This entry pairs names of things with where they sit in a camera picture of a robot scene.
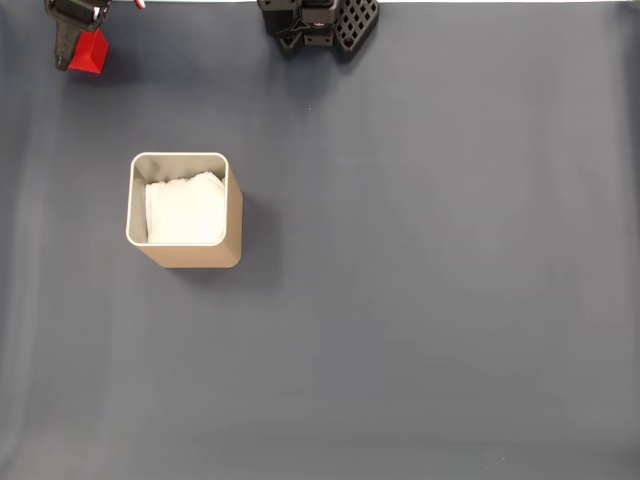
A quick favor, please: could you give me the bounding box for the red cube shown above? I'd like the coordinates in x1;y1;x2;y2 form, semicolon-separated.
67;27;111;76

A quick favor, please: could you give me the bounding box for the white folded cloth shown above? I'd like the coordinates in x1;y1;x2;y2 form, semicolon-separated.
144;170;227;245

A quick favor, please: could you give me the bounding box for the blue-grey fabric table sheet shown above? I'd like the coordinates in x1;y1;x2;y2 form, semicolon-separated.
0;2;640;480

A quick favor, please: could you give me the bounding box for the beige square box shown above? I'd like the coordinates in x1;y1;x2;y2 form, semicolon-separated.
124;151;245;270

